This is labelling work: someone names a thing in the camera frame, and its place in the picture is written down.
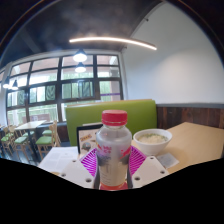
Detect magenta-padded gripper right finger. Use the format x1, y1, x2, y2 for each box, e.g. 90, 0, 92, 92
126, 145, 170, 189

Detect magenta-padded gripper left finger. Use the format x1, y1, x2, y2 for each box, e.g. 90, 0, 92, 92
59, 146, 101, 190

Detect red-capped clear drink bottle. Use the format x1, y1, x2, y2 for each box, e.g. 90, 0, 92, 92
95, 109, 133, 191

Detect white napkin packet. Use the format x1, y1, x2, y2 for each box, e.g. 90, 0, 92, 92
155, 152, 180, 170

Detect white printed paper sheet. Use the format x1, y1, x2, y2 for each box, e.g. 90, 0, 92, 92
38, 145, 81, 174

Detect white bowl with soup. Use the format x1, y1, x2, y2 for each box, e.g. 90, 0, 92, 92
132, 128, 173, 157

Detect sticker-covered black tablet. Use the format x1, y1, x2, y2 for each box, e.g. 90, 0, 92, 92
76, 122, 104, 155

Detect green upholstered bench backrest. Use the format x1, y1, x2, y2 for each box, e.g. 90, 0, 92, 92
65, 98, 158, 147

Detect wooden dining table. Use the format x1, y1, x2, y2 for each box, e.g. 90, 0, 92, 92
14, 119, 48, 158

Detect large dark-framed window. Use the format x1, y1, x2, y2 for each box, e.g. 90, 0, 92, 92
0, 53, 124, 126

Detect hanging pendant lamps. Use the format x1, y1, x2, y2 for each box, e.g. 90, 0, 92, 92
2, 49, 88, 91

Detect curved ceiling light strip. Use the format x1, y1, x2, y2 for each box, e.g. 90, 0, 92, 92
68, 36, 158, 51

